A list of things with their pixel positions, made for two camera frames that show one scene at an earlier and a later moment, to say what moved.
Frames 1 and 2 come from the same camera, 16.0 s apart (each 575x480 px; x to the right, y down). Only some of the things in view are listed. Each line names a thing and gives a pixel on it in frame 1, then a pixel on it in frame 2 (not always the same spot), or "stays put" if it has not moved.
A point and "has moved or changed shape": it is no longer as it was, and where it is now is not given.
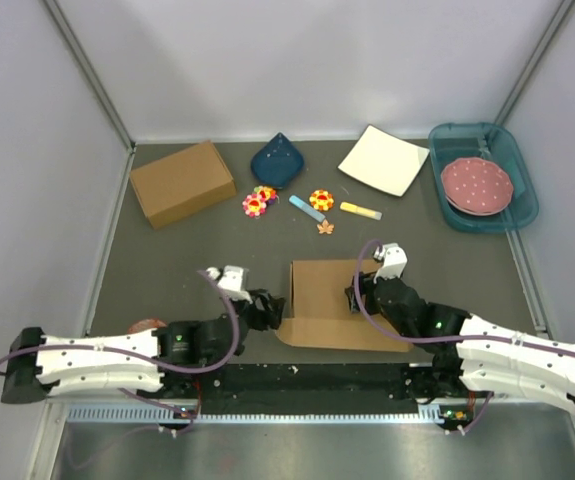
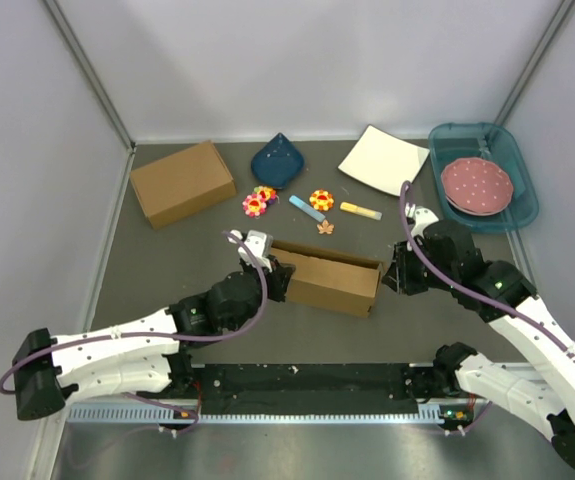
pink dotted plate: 476,186 stays put
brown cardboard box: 320,315 has moved or changed shape
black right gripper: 367,288 → 397,276
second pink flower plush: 254,205 stays put
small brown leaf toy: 325,227 stays put
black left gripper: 272,316 → 279,277
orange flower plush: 321,200 stays put
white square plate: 384,161 stays put
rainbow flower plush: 268,194 stays put
